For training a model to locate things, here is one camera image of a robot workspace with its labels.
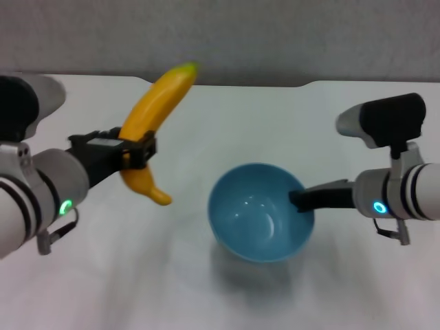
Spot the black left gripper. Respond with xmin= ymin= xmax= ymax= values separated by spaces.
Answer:
xmin=67 ymin=129 xmax=158 ymax=188

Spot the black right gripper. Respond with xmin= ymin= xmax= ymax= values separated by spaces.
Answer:
xmin=288 ymin=178 xmax=359 ymax=214

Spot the yellow banana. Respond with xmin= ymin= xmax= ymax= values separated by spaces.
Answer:
xmin=118 ymin=60 xmax=201 ymax=206

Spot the blue bowl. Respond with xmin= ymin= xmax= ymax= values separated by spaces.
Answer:
xmin=207 ymin=162 xmax=316 ymax=264

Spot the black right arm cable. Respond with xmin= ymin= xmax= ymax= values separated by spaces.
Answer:
xmin=373 ymin=217 xmax=402 ymax=239

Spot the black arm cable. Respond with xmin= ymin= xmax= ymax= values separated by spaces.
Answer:
xmin=47 ymin=208 xmax=80 ymax=242
xmin=373 ymin=217 xmax=402 ymax=239

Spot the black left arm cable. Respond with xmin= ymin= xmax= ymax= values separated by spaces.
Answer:
xmin=47 ymin=208 xmax=80 ymax=242

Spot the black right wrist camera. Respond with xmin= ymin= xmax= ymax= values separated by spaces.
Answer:
xmin=335 ymin=92 xmax=428 ymax=150

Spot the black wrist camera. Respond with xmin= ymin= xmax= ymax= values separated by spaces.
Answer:
xmin=0 ymin=74 xmax=67 ymax=142
xmin=335 ymin=92 xmax=428 ymax=150

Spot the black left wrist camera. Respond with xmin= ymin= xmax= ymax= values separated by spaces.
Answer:
xmin=0 ymin=74 xmax=67 ymax=142

